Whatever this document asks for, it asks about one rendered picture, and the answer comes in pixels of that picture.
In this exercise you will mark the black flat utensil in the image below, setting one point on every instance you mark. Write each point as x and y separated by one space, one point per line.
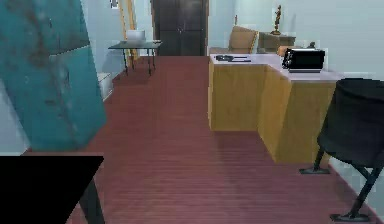
231 58

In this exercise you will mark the dark brown door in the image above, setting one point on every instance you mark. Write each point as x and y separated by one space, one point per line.
180 28

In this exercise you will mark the dark thin-legged side table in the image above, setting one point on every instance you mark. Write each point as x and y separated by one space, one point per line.
136 45

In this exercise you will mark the white low cabinet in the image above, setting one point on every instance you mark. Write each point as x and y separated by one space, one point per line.
105 85

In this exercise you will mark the white box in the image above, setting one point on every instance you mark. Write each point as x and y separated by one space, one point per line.
135 34

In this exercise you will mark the wooden counter with pale top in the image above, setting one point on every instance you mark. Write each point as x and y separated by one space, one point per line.
293 116

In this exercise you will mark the brown sideboard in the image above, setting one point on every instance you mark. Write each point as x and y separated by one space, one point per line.
275 41

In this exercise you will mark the wooden ladder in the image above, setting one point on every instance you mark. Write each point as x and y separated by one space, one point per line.
128 20

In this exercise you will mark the black toaster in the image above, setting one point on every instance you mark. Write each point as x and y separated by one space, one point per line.
305 59

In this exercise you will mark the bronze statuette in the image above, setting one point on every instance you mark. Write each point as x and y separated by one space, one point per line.
276 20

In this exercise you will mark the teal rusty fridge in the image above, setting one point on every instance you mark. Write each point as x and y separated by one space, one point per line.
53 83

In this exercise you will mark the black chair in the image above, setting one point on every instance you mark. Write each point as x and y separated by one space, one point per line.
358 123

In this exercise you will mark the black table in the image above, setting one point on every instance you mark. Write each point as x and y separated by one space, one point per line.
36 190

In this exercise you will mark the small wall picture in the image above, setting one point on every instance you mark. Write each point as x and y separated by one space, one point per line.
114 3

